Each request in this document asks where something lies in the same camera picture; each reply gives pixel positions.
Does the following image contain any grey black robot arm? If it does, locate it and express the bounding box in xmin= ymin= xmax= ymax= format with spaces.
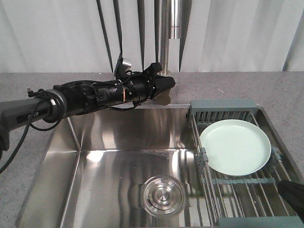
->
xmin=0 ymin=62 xmax=175 ymax=151

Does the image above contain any white pleated curtain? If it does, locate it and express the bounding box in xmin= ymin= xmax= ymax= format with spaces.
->
xmin=0 ymin=0 xmax=304 ymax=73

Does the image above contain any stainless steel tall faucet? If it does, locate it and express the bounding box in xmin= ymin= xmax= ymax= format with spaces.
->
xmin=154 ymin=0 xmax=181 ymax=76

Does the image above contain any stainless steel sink basin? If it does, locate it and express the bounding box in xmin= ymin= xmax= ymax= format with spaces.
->
xmin=17 ymin=105 xmax=211 ymax=228

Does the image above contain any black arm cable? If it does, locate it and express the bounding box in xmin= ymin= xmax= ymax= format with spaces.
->
xmin=0 ymin=87 xmax=65 ymax=174

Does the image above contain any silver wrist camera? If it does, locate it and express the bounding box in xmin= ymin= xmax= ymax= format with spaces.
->
xmin=114 ymin=57 xmax=132 ymax=78

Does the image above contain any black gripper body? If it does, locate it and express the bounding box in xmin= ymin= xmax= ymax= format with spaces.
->
xmin=123 ymin=71 xmax=156 ymax=106

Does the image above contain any grey over-sink drying rack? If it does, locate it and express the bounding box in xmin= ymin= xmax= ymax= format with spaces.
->
xmin=187 ymin=99 xmax=304 ymax=228

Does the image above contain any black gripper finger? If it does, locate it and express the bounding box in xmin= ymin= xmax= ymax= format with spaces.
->
xmin=277 ymin=180 xmax=304 ymax=222
xmin=145 ymin=62 xmax=162 ymax=76
xmin=153 ymin=75 xmax=175 ymax=97

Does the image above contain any light green round plate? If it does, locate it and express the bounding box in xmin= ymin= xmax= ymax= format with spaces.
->
xmin=199 ymin=119 xmax=272 ymax=176

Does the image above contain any round steel sink drain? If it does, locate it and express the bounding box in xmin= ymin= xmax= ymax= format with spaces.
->
xmin=139 ymin=175 xmax=188 ymax=218

